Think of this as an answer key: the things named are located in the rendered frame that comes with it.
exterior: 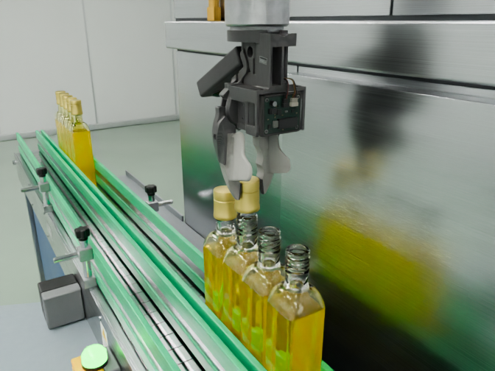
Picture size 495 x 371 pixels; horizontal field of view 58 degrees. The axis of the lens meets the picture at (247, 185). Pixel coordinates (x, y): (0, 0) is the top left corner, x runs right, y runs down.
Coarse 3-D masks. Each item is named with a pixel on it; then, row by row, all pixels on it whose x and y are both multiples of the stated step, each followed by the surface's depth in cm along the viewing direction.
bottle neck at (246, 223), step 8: (240, 216) 62; (248, 216) 64; (256, 216) 62; (240, 224) 62; (248, 224) 61; (256, 224) 62; (240, 232) 62; (248, 232) 62; (256, 232) 63; (240, 240) 63; (248, 240) 62; (256, 240) 63; (240, 248) 63; (248, 248) 63
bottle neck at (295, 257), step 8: (288, 248) 53; (296, 248) 54; (304, 248) 53; (288, 256) 52; (296, 256) 52; (304, 256) 52; (288, 264) 53; (296, 264) 52; (304, 264) 52; (288, 272) 53; (296, 272) 52; (304, 272) 53; (288, 280) 53; (296, 280) 53; (304, 280) 53; (288, 288) 54; (296, 288) 53; (304, 288) 53
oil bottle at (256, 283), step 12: (252, 264) 60; (252, 276) 58; (264, 276) 57; (276, 276) 58; (252, 288) 59; (264, 288) 57; (252, 300) 59; (264, 300) 57; (252, 312) 60; (264, 312) 58; (252, 324) 60; (264, 324) 58; (252, 336) 61; (264, 336) 59; (252, 348) 62; (264, 348) 60; (264, 360) 60
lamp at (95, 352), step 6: (90, 348) 79; (96, 348) 79; (102, 348) 79; (84, 354) 78; (90, 354) 78; (96, 354) 78; (102, 354) 78; (84, 360) 77; (90, 360) 77; (96, 360) 77; (102, 360) 78; (84, 366) 78; (90, 366) 77; (96, 366) 77; (102, 366) 78
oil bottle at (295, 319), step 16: (272, 304) 55; (288, 304) 52; (304, 304) 53; (320, 304) 54; (272, 320) 56; (288, 320) 52; (304, 320) 53; (320, 320) 55; (272, 336) 56; (288, 336) 53; (304, 336) 54; (320, 336) 56; (272, 352) 57; (288, 352) 54; (304, 352) 55; (320, 352) 57; (272, 368) 58; (288, 368) 55; (304, 368) 56; (320, 368) 58
